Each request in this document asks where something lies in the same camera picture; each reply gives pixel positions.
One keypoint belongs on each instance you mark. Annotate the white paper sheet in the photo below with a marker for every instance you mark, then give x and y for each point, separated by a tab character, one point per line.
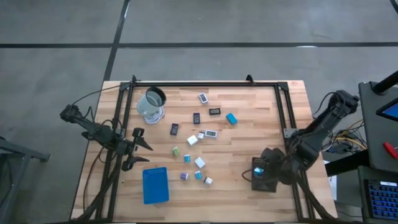
332	183

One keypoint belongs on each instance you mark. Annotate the large white charger block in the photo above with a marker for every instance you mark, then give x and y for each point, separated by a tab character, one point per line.
192	140

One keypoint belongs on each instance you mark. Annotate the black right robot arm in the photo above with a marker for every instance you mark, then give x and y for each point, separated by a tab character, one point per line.
326	119

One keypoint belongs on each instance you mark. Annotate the teal rectangular box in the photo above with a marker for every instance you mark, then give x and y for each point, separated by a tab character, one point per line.
231	118

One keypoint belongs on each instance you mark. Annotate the teal USB wall charger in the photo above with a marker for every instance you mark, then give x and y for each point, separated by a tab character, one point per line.
258	172
198	175

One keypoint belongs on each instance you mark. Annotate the black LCD thermometer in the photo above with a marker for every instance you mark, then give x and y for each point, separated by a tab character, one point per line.
214	111

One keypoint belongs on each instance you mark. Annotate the grey metal mounting plate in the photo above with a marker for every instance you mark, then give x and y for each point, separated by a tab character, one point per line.
288	133

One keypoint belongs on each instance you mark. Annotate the black desk pole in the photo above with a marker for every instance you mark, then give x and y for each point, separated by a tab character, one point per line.
385	82

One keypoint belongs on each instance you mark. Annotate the dark blue LCD meter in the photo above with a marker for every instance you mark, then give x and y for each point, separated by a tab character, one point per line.
174	129
196	118

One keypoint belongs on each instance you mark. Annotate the blue plastic basket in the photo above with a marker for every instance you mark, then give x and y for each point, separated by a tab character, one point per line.
155	185

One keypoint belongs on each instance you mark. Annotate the tablet screen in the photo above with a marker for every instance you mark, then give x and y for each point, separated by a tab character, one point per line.
392	111

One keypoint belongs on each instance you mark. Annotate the backlit keyboard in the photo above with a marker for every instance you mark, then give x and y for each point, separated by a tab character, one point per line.
382	200

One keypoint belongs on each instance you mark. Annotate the black aluminium table frame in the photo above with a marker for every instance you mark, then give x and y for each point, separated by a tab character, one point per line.
202	84

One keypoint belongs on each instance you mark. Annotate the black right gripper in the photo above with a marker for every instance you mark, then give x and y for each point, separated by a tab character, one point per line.
276	165

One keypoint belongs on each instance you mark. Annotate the red hand tool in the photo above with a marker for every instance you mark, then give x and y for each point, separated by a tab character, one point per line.
390	149

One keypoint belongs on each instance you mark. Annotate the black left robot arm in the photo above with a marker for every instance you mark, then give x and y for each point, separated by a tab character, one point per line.
96	132

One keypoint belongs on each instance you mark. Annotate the grey metal table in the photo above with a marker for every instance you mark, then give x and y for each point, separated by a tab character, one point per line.
21	152

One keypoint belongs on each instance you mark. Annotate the small white USB charger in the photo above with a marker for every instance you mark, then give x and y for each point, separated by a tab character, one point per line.
201	135

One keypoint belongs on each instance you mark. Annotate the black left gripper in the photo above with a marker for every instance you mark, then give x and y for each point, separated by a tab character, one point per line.
128	147

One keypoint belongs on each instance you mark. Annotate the grey operator desk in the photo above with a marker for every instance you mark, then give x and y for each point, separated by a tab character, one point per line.
373	130

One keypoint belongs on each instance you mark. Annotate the black frame clamp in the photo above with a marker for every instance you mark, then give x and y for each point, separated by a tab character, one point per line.
249	79
134	79

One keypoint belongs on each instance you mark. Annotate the purple USB wall charger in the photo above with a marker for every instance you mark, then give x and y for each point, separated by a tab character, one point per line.
184	176

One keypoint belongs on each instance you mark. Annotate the green USB wall charger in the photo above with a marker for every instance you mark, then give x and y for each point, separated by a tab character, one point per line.
176	151

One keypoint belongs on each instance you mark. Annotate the blue USB wall charger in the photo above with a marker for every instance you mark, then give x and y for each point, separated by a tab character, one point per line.
186	158

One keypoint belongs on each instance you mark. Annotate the black plastic basket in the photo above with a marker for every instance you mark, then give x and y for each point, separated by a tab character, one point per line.
259	187

